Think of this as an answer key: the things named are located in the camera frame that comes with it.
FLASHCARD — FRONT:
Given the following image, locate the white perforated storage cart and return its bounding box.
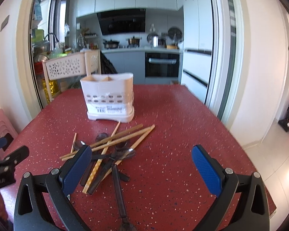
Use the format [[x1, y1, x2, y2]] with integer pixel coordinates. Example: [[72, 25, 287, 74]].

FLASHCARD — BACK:
[[42, 49, 101, 102]]

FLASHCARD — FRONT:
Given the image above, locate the white refrigerator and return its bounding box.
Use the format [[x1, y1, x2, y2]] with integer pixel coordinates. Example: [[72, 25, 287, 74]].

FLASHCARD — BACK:
[[181, 0, 213, 103]]

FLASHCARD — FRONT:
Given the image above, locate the kitchen faucet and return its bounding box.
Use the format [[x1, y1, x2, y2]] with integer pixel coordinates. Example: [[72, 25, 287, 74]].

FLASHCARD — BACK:
[[44, 32, 59, 50]]

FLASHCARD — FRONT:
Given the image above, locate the black range hood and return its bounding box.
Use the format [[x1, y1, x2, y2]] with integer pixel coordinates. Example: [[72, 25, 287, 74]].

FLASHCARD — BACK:
[[97, 8, 146, 35]]

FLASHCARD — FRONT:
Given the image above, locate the built-in black oven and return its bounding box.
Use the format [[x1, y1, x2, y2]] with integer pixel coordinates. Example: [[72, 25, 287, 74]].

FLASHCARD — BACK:
[[145, 52, 180, 78]]

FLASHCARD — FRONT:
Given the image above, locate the white plastic utensil holder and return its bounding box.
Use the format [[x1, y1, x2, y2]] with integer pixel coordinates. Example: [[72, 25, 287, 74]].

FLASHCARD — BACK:
[[80, 73, 134, 123]]

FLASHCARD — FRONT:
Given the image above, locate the cooking pot on stove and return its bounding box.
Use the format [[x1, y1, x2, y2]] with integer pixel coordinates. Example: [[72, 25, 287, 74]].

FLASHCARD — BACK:
[[126, 36, 142, 48]]

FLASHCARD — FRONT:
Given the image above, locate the electric rice cooker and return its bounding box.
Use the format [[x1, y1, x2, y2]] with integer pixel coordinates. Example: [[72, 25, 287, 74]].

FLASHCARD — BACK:
[[151, 35, 166, 48]]

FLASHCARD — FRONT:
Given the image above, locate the black wok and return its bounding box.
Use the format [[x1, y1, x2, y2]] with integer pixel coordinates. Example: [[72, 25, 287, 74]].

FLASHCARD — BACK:
[[103, 39, 119, 49]]

